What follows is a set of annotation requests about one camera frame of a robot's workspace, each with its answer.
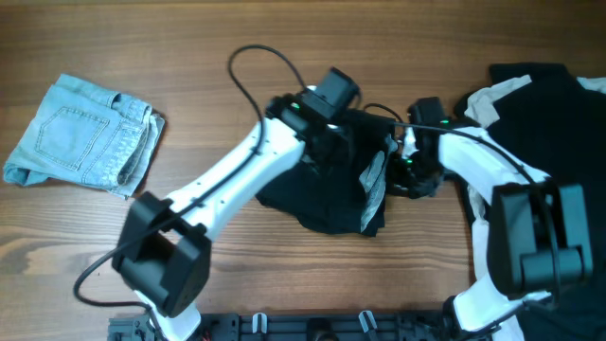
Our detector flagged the right black cable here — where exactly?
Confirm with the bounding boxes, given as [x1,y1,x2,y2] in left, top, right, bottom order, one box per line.
[362,102,562,332]

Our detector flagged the black and white clothes pile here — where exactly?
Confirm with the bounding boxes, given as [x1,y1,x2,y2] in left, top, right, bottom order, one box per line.
[454,63,605,340]

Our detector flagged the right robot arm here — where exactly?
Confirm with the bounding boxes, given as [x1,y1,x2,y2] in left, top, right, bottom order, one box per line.
[387,98,593,340]

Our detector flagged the folded light blue denim shorts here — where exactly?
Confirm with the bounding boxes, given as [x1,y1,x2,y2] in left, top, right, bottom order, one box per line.
[3,74,165,198]

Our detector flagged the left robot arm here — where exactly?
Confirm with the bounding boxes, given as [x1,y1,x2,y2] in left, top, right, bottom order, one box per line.
[112,67,360,340]

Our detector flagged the black cable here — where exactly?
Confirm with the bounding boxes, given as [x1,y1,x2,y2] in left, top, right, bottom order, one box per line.
[73,44,364,341]
[362,102,562,332]

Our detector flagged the left black cable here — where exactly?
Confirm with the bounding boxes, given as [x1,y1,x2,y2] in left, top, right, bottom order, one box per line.
[73,44,364,341]

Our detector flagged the black shorts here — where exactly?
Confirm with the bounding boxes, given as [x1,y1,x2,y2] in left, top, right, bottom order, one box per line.
[256,111,398,237]

